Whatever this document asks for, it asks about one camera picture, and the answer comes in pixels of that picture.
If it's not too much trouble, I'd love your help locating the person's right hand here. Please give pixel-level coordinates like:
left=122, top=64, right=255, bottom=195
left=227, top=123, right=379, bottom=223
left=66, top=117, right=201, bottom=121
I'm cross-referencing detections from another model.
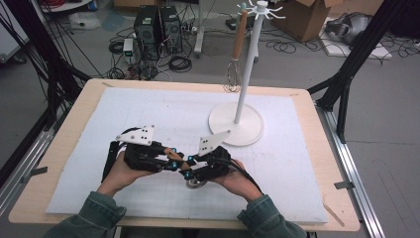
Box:
left=211, top=159, right=265, bottom=203

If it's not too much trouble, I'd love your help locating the grey metal bracket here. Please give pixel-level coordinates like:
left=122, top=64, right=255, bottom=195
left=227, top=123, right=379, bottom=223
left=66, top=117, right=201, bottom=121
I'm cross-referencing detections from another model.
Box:
left=334, top=180, right=356, bottom=190
left=19, top=167, right=49, bottom=184

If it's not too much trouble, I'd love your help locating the aluminium rail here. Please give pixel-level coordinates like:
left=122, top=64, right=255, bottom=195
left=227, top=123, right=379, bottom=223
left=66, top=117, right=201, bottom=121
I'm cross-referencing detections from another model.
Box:
left=0, top=108, right=67, bottom=216
left=316, top=105, right=385, bottom=238

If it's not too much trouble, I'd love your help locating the white foam board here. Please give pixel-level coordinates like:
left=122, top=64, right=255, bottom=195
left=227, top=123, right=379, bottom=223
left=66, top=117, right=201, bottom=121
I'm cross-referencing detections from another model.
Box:
left=318, top=31, right=394, bottom=60

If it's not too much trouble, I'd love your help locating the white power strip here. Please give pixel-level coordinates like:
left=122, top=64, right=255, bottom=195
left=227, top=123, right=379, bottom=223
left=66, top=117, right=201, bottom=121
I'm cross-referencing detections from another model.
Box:
left=179, top=24, right=199, bottom=34

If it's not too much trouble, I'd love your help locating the grey bag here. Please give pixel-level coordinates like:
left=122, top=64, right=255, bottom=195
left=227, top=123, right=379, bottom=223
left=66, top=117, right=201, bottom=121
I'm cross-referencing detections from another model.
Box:
left=326, top=12, right=374, bottom=46

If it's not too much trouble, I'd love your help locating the thin wooden stick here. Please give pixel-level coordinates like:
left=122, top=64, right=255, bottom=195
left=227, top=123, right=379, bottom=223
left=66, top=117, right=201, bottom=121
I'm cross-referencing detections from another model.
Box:
left=321, top=201, right=347, bottom=228

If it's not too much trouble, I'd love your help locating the black metal frame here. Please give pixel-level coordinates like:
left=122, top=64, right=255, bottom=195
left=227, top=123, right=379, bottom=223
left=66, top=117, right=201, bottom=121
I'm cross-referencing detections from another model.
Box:
left=0, top=0, right=92, bottom=132
left=306, top=0, right=420, bottom=144

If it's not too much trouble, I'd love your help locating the black computer tower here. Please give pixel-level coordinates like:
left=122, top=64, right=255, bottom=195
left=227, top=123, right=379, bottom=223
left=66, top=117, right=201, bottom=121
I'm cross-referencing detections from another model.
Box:
left=133, top=4, right=162, bottom=61
left=159, top=5, right=183, bottom=54

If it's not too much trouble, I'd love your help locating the clear plastic bag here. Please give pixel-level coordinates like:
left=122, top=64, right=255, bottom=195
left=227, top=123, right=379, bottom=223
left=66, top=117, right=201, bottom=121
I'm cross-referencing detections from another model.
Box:
left=67, top=11, right=102, bottom=31

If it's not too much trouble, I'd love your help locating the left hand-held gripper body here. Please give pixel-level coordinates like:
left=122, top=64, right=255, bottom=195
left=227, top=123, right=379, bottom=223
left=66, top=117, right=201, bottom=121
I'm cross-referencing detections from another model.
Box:
left=115, top=124, right=168, bottom=174

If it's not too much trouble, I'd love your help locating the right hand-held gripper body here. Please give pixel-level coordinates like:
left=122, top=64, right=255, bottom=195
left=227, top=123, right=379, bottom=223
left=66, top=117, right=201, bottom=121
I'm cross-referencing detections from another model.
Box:
left=192, top=129, right=233, bottom=182

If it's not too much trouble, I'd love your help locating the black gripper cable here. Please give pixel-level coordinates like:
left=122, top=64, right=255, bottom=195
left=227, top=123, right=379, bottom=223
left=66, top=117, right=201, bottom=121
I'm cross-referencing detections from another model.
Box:
left=227, top=158, right=265, bottom=196
left=100, top=127, right=143, bottom=183

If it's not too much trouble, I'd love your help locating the black cable coil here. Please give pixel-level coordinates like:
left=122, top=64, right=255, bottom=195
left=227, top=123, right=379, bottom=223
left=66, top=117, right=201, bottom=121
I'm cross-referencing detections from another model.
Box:
left=167, top=55, right=193, bottom=73

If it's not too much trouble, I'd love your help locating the open brown cardboard box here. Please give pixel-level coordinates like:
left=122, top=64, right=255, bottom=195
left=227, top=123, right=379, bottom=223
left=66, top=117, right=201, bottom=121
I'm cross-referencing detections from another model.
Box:
left=270, top=0, right=335, bottom=43

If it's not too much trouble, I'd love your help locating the white utensil stand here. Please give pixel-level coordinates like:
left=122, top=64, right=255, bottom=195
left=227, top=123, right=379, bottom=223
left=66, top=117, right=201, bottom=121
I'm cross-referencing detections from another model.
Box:
left=207, top=0, right=286, bottom=148

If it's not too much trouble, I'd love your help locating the metal whisk with wooden handle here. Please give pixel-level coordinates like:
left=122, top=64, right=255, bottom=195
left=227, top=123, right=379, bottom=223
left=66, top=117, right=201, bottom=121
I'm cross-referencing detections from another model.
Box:
left=226, top=9, right=249, bottom=88

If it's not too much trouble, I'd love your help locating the white power adapter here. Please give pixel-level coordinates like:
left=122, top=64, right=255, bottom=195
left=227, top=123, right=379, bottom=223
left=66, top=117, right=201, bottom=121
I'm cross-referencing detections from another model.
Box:
left=122, top=38, right=135, bottom=58

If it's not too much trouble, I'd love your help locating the white grid mat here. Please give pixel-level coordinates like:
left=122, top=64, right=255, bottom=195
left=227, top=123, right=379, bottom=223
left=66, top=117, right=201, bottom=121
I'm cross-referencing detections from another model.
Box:
left=46, top=86, right=329, bottom=224

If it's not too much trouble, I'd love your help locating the person's left hand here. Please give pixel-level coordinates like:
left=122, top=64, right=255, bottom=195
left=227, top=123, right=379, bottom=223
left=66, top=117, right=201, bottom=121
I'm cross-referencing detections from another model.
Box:
left=96, top=151, right=162, bottom=198

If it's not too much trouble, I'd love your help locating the metal spoon with wooden handle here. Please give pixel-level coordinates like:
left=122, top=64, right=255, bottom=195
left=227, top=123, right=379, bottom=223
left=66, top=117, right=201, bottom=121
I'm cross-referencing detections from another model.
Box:
left=163, top=147, right=209, bottom=190

